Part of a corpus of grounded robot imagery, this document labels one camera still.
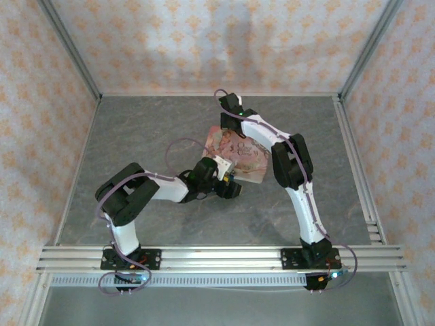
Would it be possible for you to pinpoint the pink decorated box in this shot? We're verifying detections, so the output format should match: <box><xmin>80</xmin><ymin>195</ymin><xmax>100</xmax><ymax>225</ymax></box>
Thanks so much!
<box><xmin>201</xmin><ymin>125</ymin><xmax>271</xmax><ymax>185</ymax></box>

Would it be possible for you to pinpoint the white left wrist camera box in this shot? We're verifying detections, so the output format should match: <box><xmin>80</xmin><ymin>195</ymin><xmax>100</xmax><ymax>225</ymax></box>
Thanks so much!
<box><xmin>212</xmin><ymin>155</ymin><xmax>236</xmax><ymax>181</ymax></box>

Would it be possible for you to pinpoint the white orange patterned curtain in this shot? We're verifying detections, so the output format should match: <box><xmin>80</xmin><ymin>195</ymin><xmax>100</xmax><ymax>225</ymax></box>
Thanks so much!
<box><xmin>50</xmin><ymin>0</ymin><xmax>389</xmax><ymax>94</ymax></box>
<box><xmin>0</xmin><ymin>0</ymin><xmax>100</xmax><ymax>326</ymax></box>
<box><xmin>342</xmin><ymin>0</ymin><xmax>435</xmax><ymax>326</ymax></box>

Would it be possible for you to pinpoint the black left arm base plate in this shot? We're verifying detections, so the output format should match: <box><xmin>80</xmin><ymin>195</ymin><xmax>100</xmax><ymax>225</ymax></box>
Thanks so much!
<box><xmin>101</xmin><ymin>249</ymin><xmax>162</xmax><ymax>271</ymax></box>

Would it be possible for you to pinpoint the aluminium back rail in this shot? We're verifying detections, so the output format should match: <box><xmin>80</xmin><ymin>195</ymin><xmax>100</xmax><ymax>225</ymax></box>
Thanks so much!
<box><xmin>100</xmin><ymin>92</ymin><xmax>341</xmax><ymax>98</ymax></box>

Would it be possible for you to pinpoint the aluminium frame post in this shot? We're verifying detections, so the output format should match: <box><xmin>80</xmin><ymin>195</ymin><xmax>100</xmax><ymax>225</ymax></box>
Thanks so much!
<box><xmin>39</xmin><ymin>0</ymin><xmax>103</xmax><ymax>103</ymax></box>
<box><xmin>338</xmin><ymin>0</ymin><xmax>399</xmax><ymax>100</ymax></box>

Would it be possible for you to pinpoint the grey metal lower panel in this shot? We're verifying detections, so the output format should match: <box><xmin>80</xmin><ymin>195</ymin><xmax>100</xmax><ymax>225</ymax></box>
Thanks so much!
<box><xmin>39</xmin><ymin>287</ymin><xmax>406</xmax><ymax>326</ymax></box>

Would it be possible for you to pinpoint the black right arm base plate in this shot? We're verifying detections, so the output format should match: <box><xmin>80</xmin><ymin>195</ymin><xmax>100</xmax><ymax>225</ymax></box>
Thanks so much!
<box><xmin>281</xmin><ymin>247</ymin><xmax>342</xmax><ymax>271</ymax></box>

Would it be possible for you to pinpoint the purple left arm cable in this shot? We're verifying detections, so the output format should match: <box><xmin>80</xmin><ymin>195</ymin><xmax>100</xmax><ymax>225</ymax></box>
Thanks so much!
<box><xmin>97</xmin><ymin>137</ymin><xmax>218</xmax><ymax>296</ymax></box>

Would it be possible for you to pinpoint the aluminium mounting rail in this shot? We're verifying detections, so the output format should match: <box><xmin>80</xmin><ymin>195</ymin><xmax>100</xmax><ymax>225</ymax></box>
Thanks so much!
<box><xmin>35</xmin><ymin>244</ymin><xmax>408</xmax><ymax>274</ymax></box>

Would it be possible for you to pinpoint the aluminium side rail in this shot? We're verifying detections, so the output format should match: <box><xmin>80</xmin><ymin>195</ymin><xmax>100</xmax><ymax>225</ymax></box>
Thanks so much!
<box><xmin>332</xmin><ymin>96</ymin><xmax>388</xmax><ymax>246</ymax></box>

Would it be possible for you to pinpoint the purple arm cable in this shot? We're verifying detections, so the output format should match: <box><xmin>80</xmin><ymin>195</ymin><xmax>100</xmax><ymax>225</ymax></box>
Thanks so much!
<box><xmin>97</xmin><ymin>137</ymin><xmax>218</xmax><ymax>296</ymax></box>
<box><xmin>213</xmin><ymin>88</ymin><xmax>360</xmax><ymax>295</ymax></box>

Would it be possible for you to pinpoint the grey slotted cable duct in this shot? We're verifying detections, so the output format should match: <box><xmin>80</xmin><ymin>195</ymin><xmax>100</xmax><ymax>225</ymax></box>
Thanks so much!
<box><xmin>50</xmin><ymin>273</ymin><xmax>309</xmax><ymax>288</ymax></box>

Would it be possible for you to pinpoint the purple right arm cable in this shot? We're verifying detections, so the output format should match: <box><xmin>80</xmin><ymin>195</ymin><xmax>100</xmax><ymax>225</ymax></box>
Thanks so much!
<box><xmin>213</xmin><ymin>88</ymin><xmax>360</xmax><ymax>295</ymax></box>

